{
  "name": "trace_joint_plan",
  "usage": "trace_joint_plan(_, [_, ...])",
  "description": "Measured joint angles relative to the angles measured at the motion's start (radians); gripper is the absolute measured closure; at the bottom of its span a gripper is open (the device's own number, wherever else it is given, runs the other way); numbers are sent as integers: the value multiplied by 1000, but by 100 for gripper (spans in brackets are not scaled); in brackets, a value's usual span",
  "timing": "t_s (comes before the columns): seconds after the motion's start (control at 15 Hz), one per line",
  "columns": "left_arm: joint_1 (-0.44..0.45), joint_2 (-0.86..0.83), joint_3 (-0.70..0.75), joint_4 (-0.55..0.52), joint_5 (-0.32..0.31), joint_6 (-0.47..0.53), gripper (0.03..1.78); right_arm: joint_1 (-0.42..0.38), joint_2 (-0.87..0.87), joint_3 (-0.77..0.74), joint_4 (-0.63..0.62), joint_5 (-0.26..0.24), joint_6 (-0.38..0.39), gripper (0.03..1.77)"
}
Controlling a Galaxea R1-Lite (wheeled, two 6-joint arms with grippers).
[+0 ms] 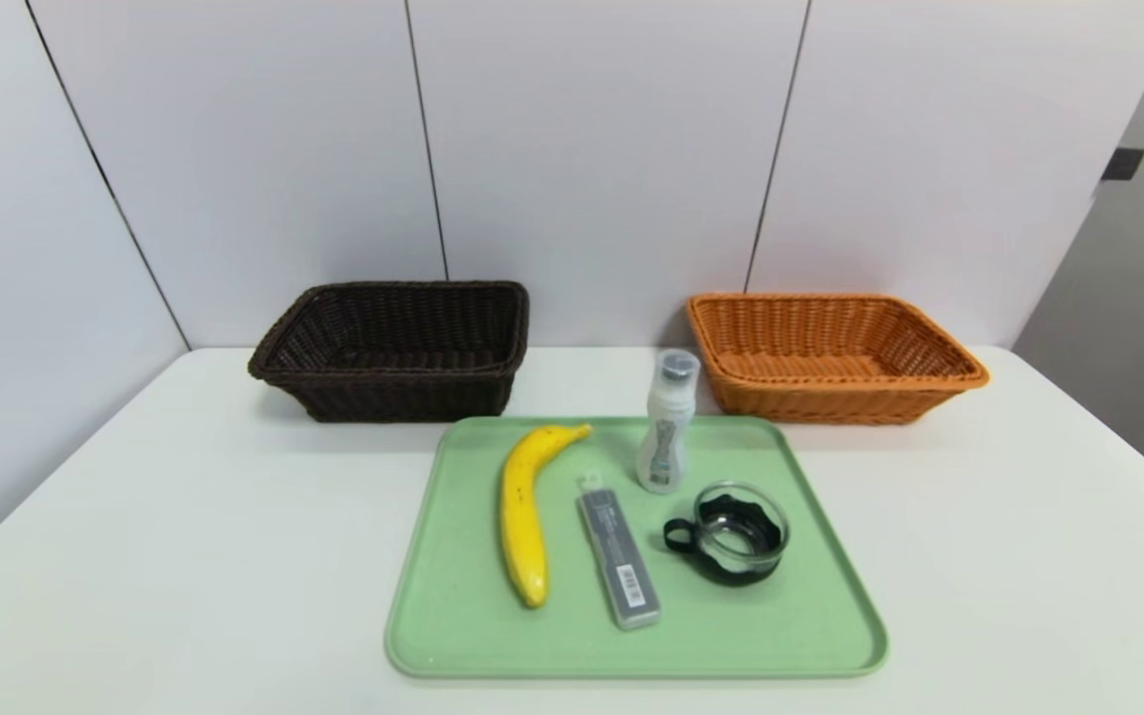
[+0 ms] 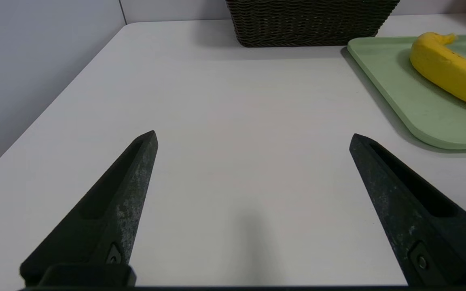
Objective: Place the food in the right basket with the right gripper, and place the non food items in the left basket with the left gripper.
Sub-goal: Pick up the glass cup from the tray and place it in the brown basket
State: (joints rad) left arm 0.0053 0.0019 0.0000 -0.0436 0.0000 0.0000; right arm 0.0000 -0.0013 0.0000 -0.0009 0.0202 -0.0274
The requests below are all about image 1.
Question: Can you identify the white plastic bottle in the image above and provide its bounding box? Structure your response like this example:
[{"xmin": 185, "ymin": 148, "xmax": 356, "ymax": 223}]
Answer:
[{"xmin": 636, "ymin": 349, "xmax": 702, "ymax": 495}]

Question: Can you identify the grey transparent plastic case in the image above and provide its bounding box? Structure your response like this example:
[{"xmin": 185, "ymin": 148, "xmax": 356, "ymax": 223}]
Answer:
[{"xmin": 575, "ymin": 473, "xmax": 663, "ymax": 632}]

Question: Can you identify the glass cup with black holder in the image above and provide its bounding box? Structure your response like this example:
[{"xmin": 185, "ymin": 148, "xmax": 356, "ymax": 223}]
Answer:
[{"xmin": 662, "ymin": 482, "xmax": 791, "ymax": 587}]

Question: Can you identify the dark brown wicker basket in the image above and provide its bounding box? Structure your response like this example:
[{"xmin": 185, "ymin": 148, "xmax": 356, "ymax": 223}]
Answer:
[{"xmin": 248, "ymin": 280, "xmax": 531, "ymax": 424}]

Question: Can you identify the orange wicker basket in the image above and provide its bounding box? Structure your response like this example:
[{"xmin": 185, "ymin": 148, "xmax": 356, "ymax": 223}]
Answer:
[{"xmin": 685, "ymin": 292, "xmax": 991, "ymax": 426}]

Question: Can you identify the yellow banana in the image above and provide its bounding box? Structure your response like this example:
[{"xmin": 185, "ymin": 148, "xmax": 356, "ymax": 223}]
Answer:
[{"xmin": 499, "ymin": 423, "xmax": 595, "ymax": 610}]

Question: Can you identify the light green plastic tray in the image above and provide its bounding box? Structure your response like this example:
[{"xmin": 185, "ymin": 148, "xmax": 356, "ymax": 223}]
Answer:
[{"xmin": 384, "ymin": 415, "xmax": 891, "ymax": 681}]

